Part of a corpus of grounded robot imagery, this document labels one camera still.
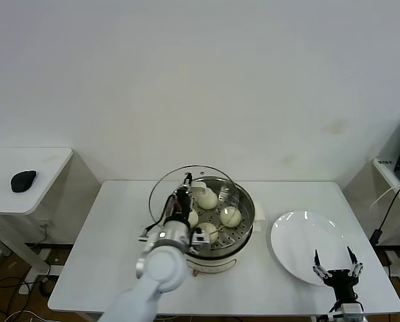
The perforated steel steamer basket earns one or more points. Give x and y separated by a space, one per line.
247 208

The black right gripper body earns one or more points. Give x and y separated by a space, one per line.
344 285

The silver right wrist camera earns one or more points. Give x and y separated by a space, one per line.
349 310

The white side table with mouse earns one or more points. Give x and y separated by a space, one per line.
5 201

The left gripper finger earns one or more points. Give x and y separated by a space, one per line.
188 181

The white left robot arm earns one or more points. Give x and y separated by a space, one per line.
163 268

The small printed table sticker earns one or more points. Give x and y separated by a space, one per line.
384 163

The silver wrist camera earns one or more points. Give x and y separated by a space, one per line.
349 310
200 239

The white round plate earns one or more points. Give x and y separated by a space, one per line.
294 241

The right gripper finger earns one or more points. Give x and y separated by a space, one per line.
357 270
321 271

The black computer mouse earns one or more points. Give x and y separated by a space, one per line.
23 181

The white side table with laptop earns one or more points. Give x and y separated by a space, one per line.
388 175

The cream electric cooker base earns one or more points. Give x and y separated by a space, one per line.
220 262

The white steamed baozi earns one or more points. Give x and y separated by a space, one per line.
231 217
194 218
210 231
208 201

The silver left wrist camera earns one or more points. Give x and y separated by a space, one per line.
200 239

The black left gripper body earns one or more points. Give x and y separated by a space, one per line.
180 208

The brown round floor object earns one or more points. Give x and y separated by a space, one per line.
46 287

